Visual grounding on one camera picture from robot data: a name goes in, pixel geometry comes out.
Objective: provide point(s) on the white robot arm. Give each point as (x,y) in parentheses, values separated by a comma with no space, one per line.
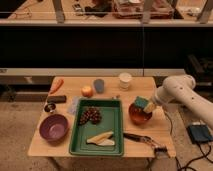
(181,88)

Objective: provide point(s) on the green plastic tray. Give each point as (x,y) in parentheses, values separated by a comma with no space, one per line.
(111,120)

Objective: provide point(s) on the bunch of dark grapes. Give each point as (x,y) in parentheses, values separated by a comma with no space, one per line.
(91,114)

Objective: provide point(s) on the orange carrot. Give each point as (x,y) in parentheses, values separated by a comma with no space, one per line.
(56,86)

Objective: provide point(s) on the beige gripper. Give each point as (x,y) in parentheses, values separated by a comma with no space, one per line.
(150,107)

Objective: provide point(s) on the purple bowl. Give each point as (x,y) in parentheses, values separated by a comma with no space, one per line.
(54,127)

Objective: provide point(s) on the red bowl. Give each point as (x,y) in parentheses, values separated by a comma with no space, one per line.
(137,115)

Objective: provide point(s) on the black handled knife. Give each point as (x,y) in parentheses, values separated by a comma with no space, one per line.
(147,140)

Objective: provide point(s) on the wooden table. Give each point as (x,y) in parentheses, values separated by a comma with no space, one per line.
(157,127)

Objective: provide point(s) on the black rectangular block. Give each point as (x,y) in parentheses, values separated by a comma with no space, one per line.
(56,99)

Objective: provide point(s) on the black power adapter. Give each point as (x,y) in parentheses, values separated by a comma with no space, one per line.
(199,134)

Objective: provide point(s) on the green sponge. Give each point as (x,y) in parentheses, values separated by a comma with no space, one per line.
(141,102)

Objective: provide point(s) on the grey blue cup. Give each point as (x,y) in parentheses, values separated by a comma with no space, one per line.
(99,85)

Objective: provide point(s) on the white paper cup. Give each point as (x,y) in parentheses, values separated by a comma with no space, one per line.
(124,80)

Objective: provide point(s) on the small metal cup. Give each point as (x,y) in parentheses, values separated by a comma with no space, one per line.
(50,107)

